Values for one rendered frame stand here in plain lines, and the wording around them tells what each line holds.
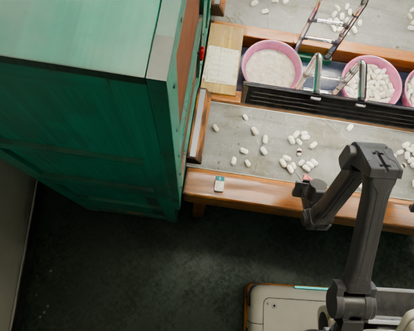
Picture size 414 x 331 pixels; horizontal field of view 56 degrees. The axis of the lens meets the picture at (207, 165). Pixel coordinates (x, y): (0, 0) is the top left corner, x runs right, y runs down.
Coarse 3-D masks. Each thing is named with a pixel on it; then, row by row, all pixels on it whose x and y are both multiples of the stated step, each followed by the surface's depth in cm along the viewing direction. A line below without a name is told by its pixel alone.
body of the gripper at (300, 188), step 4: (296, 184) 137; (300, 184) 137; (304, 184) 137; (308, 184) 137; (296, 188) 138; (300, 188) 138; (304, 188) 136; (292, 192) 140; (296, 192) 139; (300, 192) 138; (304, 192) 135; (296, 196) 140; (300, 196) 140; (304, 196) 134
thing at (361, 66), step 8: (320, 56) 130; (312, 64) 137; (320, 64) 129; (360, 64) 130; (304, 72) 144; (312, 72) 145; (320, 72) 128; (352, 72) 138; (360, 72) 129; (304, 80) 148; (320, 80) 128; (336, 80) 146; (344, 80) 145; (360, 80) 129; (296, 88) 156; (304, 88) 157; (320, 88) 128; (336, 88) 152; (360, 88) 128; (360, 96) 127; (360, 104) 127
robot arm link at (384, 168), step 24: (360, 144) 92; (384, 144) 93; (360, 168) 90; (384, 168) 85; (384, 192) 87; (360, 216) 92; (360, 240) 91; (360, 264) 93; (336, 288) 96; (360, 288) 94; (336, 312) 95
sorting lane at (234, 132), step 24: (216, 120) 163; (240, 120) 163; (264, 120) 164; (288, 120) 164; (312, 120) 165; (216, 144) 160; (240, 144) 160; (264, 144) 161; (288, 144) 162; (336, 144) 163; (216, 168) 157; (240, 168) 158; (264, 168) 158; (336, 168) 160; (408, 168) 162; (360, 192) 158; (408, 192) 159
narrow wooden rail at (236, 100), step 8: (216, 96) 163; (224, 96) 163; (240, 96) 163; (240, 104) 164; (288, 112) 165; (296, 112) 164; (336, 120) 165; (344, 120) 164; (392, 128) 165; (400, 128) 164
